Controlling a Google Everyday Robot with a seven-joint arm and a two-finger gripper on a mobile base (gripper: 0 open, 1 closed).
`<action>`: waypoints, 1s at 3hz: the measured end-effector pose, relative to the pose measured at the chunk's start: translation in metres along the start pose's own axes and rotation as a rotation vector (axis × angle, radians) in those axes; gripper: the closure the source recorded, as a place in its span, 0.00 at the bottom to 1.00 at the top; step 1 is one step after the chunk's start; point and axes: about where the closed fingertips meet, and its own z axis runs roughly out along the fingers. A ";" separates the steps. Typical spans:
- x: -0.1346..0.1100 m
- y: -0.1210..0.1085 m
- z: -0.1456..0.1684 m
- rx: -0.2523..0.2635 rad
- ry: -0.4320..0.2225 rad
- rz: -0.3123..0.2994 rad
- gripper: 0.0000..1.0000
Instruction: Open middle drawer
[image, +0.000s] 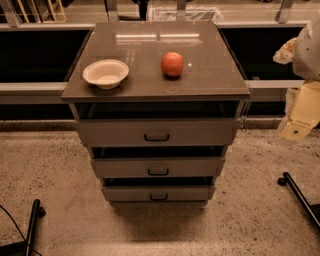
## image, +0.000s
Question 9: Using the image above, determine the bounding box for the grey drawer cabinet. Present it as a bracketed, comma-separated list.
[60, 20, 252, 209]

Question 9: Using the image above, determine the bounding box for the black cable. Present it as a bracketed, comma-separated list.
[0, 204, 44, 256]

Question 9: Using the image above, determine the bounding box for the white paper bowl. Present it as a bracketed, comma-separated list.
[82, 59, 129, 89]

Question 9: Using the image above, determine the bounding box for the grey metal railing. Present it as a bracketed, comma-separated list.
[0, 0, 320, 105]

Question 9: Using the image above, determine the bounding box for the black base leg right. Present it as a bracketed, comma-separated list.
[277, 172, 320, 232]

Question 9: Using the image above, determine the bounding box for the grey bottom drawer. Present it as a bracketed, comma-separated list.
[101, 185, 215, 202]

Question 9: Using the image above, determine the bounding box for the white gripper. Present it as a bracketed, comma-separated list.
[273, 38, 320, 143]

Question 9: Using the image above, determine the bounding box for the black base leg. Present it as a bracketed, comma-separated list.
[0, 199, 46, 256]
[277, 172, 320, 232]

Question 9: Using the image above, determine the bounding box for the grey drawer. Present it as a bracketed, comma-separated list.
[75, 119, 240, 147]
[91, 157, 225, 178]
[101, 185, 215, 202]

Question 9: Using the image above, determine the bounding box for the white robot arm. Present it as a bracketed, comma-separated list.
[273, 14, 320, 143]

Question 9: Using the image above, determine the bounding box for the grey top drawer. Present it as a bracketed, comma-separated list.
[75, 119, 240, 147]

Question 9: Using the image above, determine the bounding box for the black base leg left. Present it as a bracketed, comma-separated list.
[0, 199, 46, 256]

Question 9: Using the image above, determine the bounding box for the red apple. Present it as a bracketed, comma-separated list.
[161, 52, 184, 77]

